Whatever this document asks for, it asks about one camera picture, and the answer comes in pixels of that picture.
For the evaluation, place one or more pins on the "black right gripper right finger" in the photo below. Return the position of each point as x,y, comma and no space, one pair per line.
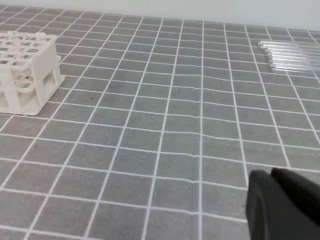
304,193

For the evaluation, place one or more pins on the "clear tube at pile front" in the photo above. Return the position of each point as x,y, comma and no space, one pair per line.
293,68

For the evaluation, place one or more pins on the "clear tube in pile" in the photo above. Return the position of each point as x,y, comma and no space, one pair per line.
293,61
291,54

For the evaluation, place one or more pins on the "grey white-grid tablecloth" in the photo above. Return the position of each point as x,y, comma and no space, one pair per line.
155,129

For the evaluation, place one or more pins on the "clear tube at pile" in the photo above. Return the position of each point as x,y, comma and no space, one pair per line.
293,68
289,44

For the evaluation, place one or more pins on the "white plastic test tube rack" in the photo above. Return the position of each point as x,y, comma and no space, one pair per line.
29,71

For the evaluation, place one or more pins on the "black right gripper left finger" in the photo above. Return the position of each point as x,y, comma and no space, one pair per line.
269,212

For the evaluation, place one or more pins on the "clear tube at pile back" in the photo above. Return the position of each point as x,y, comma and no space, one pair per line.
289,44

